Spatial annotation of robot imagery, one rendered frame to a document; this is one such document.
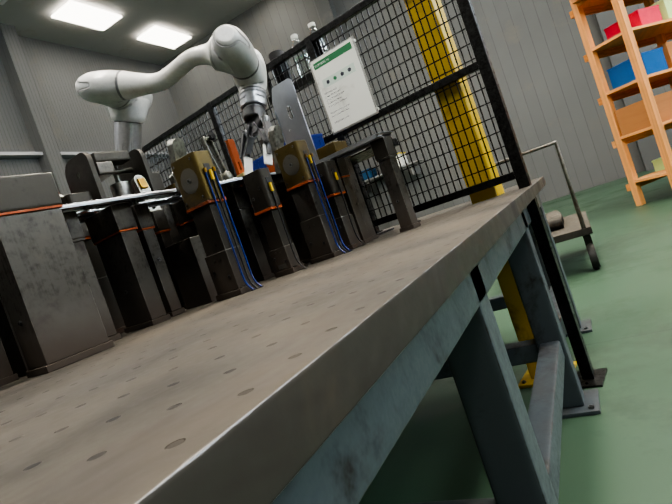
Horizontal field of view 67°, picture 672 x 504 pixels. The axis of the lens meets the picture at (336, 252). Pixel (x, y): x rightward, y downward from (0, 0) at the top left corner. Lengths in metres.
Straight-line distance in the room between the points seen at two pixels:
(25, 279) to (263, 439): 0.78
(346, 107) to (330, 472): 1.85
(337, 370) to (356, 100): 1.83
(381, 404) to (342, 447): 0.07
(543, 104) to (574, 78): 0.68
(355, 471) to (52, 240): 0.75
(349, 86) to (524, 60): 9.23
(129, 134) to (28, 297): 1.30
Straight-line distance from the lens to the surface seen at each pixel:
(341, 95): 2.12
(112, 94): 2.03
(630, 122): 6.10
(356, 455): 0.39
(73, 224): 1.20
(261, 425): 0.24
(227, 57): 1.67
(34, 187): 1.03
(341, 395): 0.30
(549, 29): 11.27
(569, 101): 11.07
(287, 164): 1.49
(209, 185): 1.22
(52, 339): 0.97
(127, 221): 1.27
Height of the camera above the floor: 0.76
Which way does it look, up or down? 2 degrees down
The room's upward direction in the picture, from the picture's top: 19 degrees counter-clockwise
